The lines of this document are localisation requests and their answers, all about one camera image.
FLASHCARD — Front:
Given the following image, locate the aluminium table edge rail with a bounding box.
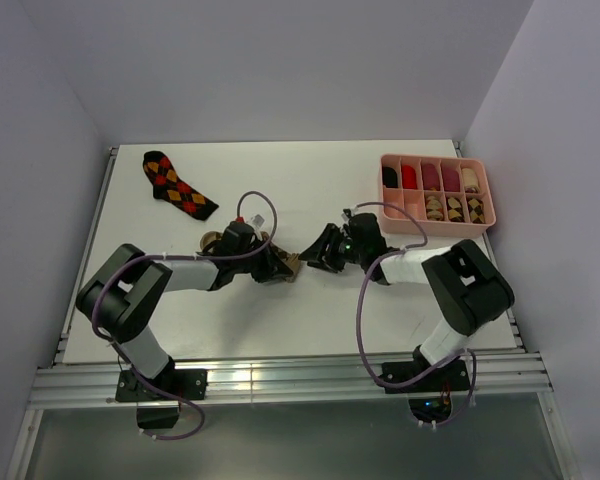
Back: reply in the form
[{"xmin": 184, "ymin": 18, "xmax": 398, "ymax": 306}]
[{"xmin": 56, "ymin": 146, "xmax": 119, "ymax": 355}]

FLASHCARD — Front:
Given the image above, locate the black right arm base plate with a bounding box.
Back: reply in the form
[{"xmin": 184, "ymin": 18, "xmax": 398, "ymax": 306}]
[{"xmin": 380, "ymin": 359, "xmax": 470, "ymax": 394}]

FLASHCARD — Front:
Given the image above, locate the pink divided organizer tray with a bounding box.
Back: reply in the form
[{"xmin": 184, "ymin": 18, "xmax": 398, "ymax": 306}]
[{"xmin": 378, "ymin": 154, "xmax": 496, "ymax": 238}]

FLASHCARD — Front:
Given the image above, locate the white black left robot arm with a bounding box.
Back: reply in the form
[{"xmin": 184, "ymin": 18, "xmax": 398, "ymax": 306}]
[{"xmin": 76, "ymin": 221, "xmax": 301, "ymax": 399}]

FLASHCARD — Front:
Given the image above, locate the red rolled sock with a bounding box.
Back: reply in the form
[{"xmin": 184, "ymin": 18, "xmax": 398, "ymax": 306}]
[{"xmin": 401, "ymin": 164, "xmax": 418, "ymax": 190}]

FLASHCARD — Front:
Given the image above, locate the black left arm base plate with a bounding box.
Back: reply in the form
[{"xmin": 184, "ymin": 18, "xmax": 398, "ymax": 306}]
[{"xmin": 115, "ymin": 369, "xmax": 208, "ymax": 403}]

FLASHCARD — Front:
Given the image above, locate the black rolled sock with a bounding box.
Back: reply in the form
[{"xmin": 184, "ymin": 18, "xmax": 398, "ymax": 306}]
[{"xmin": 381, "ymin": 166, "xmax": 399, "ymax": 189}]

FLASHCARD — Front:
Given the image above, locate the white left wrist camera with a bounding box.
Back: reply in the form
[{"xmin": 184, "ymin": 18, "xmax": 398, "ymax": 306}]
[{"xmin": 249, "ymin": 214, "xmax": 265, "ymax": 228}]

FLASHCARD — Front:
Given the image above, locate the black red yellow argyle sock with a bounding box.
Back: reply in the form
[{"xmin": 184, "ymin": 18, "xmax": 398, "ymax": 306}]
[{"xmin": 142, "ymin": 151, "xmax": 219, "ymax": 221}]

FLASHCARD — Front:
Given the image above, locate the magenta rolled sock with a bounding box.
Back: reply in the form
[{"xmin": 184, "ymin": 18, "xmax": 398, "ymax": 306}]
[{"xmin": 441, "ymin": 166, "xmax": 461, "ymax": 192}]

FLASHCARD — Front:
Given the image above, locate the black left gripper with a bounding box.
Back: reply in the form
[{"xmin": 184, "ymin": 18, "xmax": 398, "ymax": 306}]
[{"xmin": 233, "ymin": 236, "xmax": 293, "ymax": 283}]

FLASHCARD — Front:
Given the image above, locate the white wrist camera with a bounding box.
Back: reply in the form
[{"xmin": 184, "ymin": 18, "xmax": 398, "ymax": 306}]
[
  {"xmin": 342, "ymin": 209, "xmax": 356, "ymax": 221},
  {"xmin": 249, "ymin": 214, "xmax": 265, "ymax": 228}
]

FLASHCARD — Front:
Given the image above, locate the aluminium front mounting rail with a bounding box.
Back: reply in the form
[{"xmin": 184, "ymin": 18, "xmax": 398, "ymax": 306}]
[{"xmin": 27, "ymin": 351, "xmax": 553, "ymax": 410}]

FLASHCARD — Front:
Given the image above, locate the brown yellow argyle rolled sock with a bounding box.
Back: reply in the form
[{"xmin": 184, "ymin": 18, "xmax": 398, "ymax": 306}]
[{"xmin": 446, "ymin": 196, "xmax": 465, "ymax": 223}]

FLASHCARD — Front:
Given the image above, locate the brown cream argyle rolled sock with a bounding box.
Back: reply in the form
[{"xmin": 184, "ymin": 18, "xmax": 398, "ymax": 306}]
[{"xmin": 467, "ymin": 197, "xmax": 486, "ymax": 224}]

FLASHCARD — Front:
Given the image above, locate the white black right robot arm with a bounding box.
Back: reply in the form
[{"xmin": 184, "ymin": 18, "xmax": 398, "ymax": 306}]
[{"xmin": 299, "ymin": 213, "xmax": 515, "ymax": 390}]

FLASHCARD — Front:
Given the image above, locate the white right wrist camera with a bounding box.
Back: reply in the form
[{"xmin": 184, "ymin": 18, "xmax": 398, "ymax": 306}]
[{"xmin": 342, "ymin": 209, "xmax": 356, "ymax": 221}]

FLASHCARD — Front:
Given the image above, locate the beige orange brown argyle sock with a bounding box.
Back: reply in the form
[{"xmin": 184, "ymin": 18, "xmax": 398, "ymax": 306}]
[{"xmin": 425, "ymin": 195, "xmax": 444, "ymax": 221}]

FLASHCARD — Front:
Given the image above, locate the dark pink rolled sock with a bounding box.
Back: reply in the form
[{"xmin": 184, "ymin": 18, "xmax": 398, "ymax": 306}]
[{"xmin": 421, "ymin": 164, "xmax": 441, "ymax": 191}]

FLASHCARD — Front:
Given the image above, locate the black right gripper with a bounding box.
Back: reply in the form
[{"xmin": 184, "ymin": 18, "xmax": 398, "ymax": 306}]
[{"xmin": 298, "ymin": 223, "xmax": 367, "ymax": 274}]

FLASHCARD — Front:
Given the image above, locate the black box under rail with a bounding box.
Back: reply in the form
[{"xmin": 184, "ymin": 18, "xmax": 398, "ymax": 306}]
[{"xmin": 136, "ymin": 407, "xmax": 180, "ymax": 431}]

